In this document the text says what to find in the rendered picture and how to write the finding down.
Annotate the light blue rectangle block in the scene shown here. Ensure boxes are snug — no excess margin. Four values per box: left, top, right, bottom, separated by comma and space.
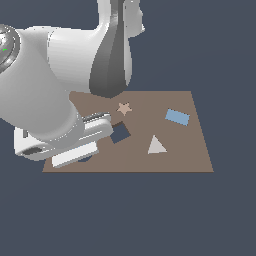
164, 108, 191, 127

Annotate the tan star block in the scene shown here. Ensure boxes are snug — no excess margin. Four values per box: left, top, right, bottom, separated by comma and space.
116, 102, 133, 117

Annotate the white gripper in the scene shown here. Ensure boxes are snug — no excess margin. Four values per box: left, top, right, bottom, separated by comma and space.
51, 140, 100, 169

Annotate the pale grey triangle block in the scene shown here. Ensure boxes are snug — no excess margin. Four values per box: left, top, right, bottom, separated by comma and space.
147, 134, 168, 155

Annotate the brown slotted board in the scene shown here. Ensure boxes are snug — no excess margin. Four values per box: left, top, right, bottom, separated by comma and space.
42, 90, 215, 174

